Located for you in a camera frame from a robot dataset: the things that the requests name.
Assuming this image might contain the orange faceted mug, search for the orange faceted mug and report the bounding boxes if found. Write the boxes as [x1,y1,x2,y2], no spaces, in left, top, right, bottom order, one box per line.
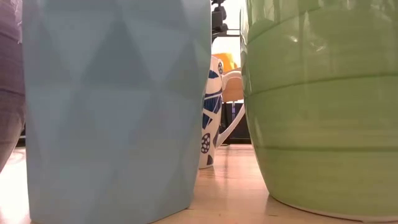
[212,52,239,74]

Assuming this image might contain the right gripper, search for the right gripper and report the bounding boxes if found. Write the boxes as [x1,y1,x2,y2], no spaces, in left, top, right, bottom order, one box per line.
[210,0,230,43]

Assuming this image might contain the white mug with blue pattern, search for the white mug with blue pattern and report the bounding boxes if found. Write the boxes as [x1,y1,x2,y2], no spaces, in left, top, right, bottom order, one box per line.
[198,55,246,170]

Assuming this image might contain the purple ribbed mug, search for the purple ribbed mug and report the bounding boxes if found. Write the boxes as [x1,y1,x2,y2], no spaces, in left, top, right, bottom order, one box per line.
[0,0,26,174]

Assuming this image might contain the black partition panels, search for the black partition panels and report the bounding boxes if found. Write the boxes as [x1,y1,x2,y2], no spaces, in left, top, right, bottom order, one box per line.
[219,101,251,140]

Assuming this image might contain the light blue faceted mug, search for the light blue faceted mug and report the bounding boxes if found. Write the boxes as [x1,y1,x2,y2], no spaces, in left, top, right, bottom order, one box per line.
[21,0,212,224]

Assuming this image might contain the green glazed ceramic mug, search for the green glazed ceramic mug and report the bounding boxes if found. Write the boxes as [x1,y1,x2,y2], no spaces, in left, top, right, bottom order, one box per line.
[239,0,398,223]

